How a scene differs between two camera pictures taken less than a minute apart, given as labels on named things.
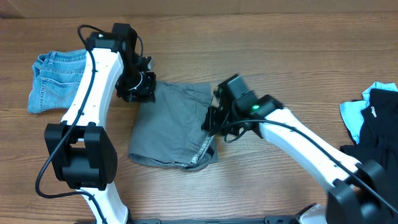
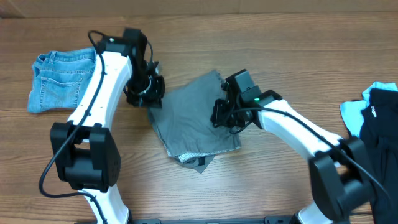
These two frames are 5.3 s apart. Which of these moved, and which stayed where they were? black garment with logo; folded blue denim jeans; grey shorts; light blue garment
Moved: grey shorts
Stayed: black garment with logo; folded blue denim jeans; light blue garment
